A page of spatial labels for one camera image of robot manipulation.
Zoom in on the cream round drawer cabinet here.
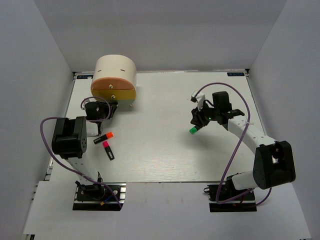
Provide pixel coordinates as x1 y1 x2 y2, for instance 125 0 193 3
92 54 137 87

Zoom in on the orange highlighter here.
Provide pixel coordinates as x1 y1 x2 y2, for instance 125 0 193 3
93 132 114 145

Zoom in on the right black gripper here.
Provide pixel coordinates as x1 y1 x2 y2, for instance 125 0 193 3
191 100 220 128

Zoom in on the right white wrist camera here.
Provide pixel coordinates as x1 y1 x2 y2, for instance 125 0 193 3
190 91 206 111

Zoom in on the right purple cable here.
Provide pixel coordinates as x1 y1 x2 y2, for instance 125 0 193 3
194 82 273 207

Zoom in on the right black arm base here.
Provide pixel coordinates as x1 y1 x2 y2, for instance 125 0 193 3
203 184 257 213

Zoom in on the grey bottom drawer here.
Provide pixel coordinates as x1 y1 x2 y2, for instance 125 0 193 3
116 99 135 108

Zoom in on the pink top drawer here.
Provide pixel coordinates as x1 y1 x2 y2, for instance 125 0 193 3
91 77 135 91

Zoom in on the purple cable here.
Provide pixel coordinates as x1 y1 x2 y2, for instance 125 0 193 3
39 97 123 210
194 82 273 207

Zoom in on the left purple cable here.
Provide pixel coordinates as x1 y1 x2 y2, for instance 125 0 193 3
39 97 123 210

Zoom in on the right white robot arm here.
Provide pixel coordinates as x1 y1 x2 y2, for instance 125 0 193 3
190 91 296 200

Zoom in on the green highlighter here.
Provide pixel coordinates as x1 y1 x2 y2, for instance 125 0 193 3
189 126 201 135

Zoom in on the yellow drawer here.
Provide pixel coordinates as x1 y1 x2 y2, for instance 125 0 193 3
91 88 136 101

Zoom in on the pink highlighter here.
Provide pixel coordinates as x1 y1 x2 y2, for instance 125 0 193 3
102 140 115 161

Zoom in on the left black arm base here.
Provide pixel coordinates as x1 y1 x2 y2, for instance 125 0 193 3
72 183 127 212

